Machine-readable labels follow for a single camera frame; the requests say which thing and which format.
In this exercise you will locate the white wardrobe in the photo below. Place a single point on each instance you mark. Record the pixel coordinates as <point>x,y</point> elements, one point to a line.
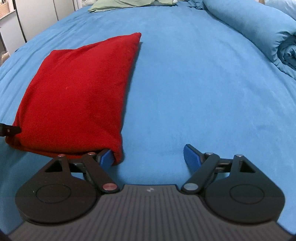
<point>34,16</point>

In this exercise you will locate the light blue pillow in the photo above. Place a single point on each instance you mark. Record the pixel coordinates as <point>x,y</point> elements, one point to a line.
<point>286,6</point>

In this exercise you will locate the woven basket on shelf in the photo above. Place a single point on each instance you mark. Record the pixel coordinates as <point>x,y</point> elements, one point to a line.
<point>4,9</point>

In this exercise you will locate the red small garment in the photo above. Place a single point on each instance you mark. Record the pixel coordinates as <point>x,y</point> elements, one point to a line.
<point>74,104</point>

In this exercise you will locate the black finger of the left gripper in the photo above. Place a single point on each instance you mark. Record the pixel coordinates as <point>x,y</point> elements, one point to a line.
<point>9,131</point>

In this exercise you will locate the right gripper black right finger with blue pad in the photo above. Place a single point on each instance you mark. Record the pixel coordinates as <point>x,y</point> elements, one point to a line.
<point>234,189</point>

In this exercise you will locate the light green garment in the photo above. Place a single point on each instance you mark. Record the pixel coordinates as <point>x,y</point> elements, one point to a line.
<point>118,4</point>

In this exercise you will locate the blue bed sheet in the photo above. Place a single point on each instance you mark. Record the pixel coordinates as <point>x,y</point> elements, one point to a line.
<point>196,81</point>

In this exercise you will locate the rolled blue duvet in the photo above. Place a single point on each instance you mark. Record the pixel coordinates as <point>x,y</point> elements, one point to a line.
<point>271,30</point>

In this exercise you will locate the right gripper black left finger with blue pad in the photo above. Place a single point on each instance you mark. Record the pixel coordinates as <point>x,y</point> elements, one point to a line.
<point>66,189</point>

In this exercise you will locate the white side shelf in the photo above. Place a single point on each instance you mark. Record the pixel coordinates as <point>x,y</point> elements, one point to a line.
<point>11,32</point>

